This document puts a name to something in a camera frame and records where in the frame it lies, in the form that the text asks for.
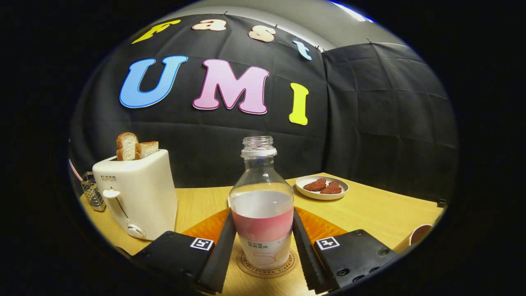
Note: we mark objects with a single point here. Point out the white toaster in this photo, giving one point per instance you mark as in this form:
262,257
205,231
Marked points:
139,193

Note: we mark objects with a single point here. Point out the pink striped straw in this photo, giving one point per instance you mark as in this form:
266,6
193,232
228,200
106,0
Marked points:
75,169

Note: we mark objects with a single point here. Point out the clear juice bottle pink label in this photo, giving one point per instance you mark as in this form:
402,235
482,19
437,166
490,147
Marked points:
263,230

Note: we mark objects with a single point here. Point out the black backdrop cloth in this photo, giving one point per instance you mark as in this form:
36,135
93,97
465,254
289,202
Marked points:
370,102

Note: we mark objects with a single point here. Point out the red sausage piece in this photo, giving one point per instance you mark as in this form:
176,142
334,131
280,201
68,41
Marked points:
315,185
331,189

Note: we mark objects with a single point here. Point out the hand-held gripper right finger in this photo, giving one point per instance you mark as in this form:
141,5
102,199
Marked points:
308,259

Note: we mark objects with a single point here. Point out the round brown coaster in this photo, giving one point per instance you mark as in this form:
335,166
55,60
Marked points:
242,266

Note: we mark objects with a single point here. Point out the white round plate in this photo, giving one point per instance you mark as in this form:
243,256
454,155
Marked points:
312,195

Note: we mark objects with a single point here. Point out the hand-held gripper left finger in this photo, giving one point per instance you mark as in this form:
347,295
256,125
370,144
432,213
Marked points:
220,259

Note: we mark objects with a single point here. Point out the wooden table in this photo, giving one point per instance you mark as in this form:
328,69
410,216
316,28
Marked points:
370,213

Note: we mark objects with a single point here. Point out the toast bread slice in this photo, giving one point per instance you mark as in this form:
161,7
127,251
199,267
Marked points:
148,149
127,146

